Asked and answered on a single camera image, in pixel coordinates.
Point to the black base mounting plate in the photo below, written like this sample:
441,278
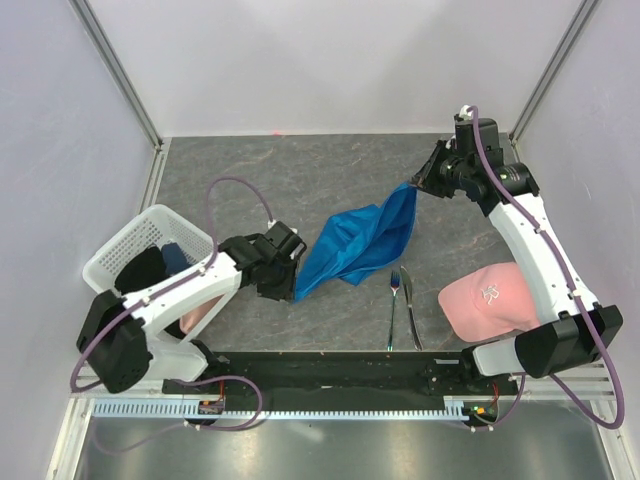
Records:
344,379

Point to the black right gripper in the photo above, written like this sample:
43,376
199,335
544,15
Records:
432,185

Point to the left aluminium frame post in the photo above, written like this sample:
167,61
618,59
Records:
108,54

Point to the pink cap in basket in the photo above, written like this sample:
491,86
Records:
191,319

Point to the blue cloth napkin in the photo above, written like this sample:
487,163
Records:
356,243

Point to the white plastic perforated basket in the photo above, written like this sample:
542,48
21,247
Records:
142,245

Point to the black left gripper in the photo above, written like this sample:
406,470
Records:
285,290

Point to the iridescent rainbow fork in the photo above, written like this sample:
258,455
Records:
395,281

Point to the right aluminium frame post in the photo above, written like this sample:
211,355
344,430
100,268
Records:
569,39

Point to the black cloth in basket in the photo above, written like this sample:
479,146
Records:
143,271

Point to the silver table knife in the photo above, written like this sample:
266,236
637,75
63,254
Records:
408,292

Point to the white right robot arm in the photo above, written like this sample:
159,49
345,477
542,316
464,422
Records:
575,328

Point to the pink baseball cap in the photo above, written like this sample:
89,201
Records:
490,302

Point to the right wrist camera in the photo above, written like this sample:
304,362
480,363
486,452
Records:
463,143

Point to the navy cloth in basket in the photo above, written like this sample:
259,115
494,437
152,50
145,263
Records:
174,259

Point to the aluminium frame post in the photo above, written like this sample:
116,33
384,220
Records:
569,39
108,54

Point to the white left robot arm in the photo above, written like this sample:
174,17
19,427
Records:
119,374

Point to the light blue cable duct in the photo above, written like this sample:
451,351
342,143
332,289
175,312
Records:
193,409

